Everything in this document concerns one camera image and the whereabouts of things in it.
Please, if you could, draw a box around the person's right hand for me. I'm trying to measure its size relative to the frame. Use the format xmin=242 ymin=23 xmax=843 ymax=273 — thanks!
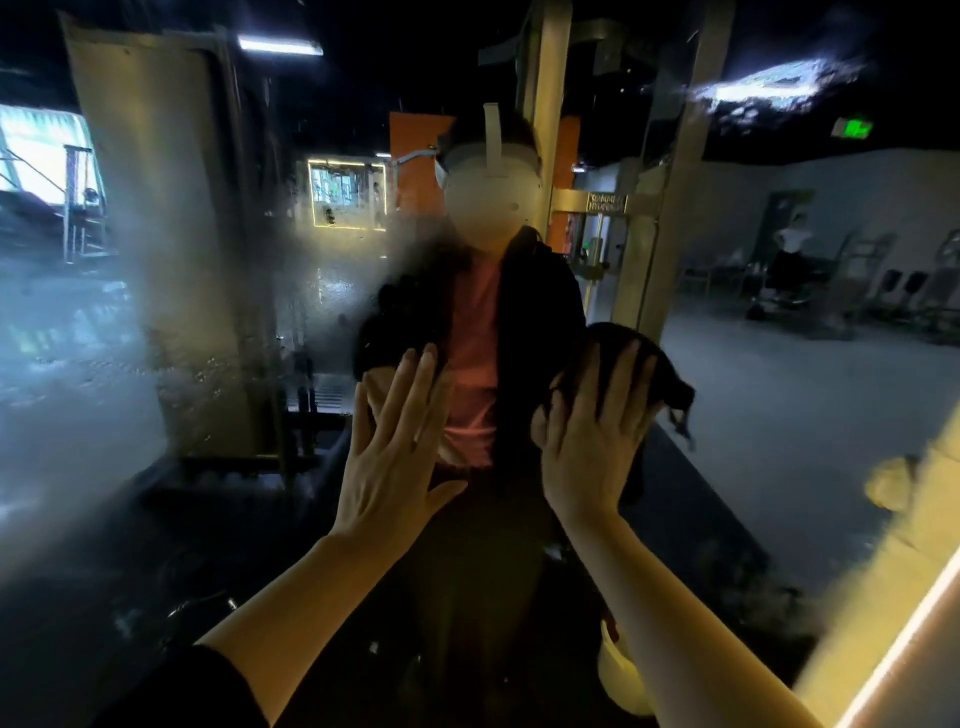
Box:
xmin=538 ymin=342 xmax=663 ymax=530

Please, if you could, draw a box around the dark brown cleaning cloth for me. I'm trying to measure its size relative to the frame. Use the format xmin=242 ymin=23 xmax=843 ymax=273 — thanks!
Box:
xmin=561 ymin=321 xmax=699 ymax=453

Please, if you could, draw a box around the person's left hand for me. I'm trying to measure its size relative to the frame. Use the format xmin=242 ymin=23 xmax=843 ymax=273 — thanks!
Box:
xmin=328 ymin=345 xmax=471 ymax=557

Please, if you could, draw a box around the large wall mirror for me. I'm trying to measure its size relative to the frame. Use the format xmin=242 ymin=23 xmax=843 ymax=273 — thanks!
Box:
xmin=0 ymin=0 xmax=960 ymax=728

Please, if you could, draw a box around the person's left forearm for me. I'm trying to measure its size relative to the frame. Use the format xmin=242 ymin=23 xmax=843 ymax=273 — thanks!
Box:
xmin=195 ymin=525 xmax=425 ymax=725

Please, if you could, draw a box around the person's right forearm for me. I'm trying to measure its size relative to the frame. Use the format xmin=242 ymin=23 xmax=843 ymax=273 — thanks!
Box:
xmin=564 ymin=507 xmax=827 ymax=728

